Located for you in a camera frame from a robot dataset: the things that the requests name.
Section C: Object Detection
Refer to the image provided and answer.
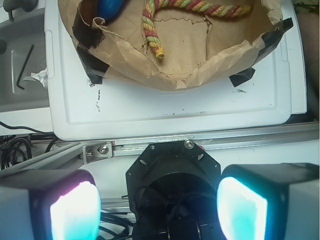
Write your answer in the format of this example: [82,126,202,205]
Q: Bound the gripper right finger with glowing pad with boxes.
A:
[216,163,320,240]

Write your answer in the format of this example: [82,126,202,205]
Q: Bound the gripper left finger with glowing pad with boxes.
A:
[0,169,102,240]

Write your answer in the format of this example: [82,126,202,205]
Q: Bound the multicolored twisted rope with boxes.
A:
[141,0,252,60]

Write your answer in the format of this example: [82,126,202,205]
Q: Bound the white plastic bin lid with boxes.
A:
[44,0,307,141]

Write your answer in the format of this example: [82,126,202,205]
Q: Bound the black hex key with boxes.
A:
[15,44,35,90]

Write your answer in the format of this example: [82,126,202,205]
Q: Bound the crumpled white paper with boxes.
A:
[23,67,48,89]

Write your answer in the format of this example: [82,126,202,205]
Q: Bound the brown paper bag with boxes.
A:
[57,0,293,91]

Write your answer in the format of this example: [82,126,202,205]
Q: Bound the grey plastic tray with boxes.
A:
[0,9,49,112]

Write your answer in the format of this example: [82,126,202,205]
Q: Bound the blue plastic object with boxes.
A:
[97,0,124,21]

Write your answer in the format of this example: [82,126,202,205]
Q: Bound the metal corner bracket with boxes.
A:
[82,141,114,164]

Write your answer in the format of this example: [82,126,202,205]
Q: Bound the aluminium extrusion rail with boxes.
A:
[0,121,320,172]

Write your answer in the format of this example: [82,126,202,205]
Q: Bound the black cables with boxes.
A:
[0,120,58,171]

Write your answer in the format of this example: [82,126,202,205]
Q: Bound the black octagonal mount plate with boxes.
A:
[125,140,224,240]

